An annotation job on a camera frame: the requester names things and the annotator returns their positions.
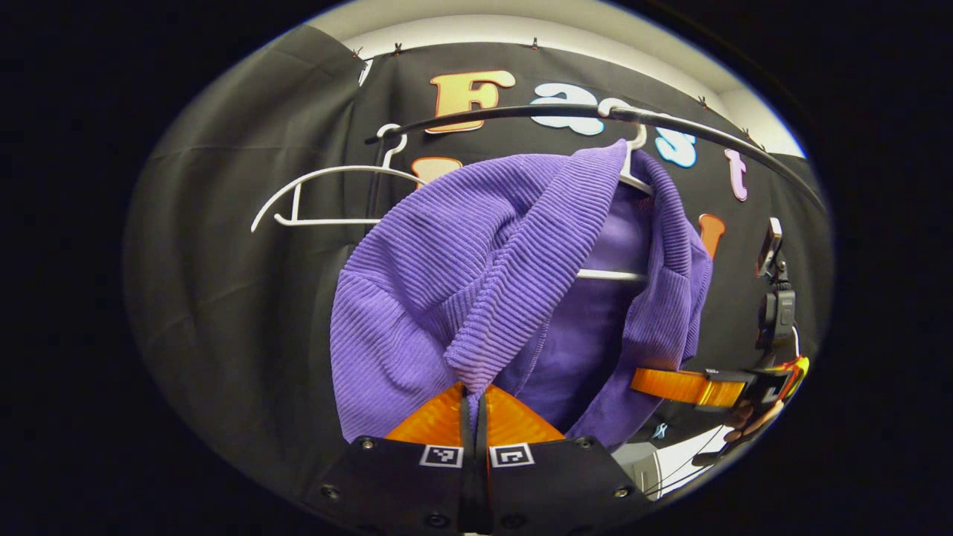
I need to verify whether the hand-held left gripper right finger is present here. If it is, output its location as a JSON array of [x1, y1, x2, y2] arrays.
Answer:
[[475, 383, 657, 536]]

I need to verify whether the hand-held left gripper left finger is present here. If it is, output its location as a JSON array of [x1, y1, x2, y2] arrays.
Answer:
[[300, 381, 475, 535]]

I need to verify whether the white hanger with garment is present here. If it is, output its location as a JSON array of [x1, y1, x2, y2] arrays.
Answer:
[[577, 104, 656, 284]]

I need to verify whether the purple ribbed knit garment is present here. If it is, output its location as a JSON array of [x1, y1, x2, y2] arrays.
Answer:
[[330, 139, 714, 451]]

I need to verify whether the empty white clothes hanger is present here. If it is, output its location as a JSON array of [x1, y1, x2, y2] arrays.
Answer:
[[251, 123, 427, 233]]

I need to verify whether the white cabinet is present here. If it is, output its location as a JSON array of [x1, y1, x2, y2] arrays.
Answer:
[[614, 424, 734, 501]]

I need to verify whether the black backdrop cloth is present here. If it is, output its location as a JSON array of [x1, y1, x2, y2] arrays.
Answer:
[[123, 22, 835, 514]]

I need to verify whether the dark metal clothes rail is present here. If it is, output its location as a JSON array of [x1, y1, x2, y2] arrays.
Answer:
[[363, 103, 829, 224]]

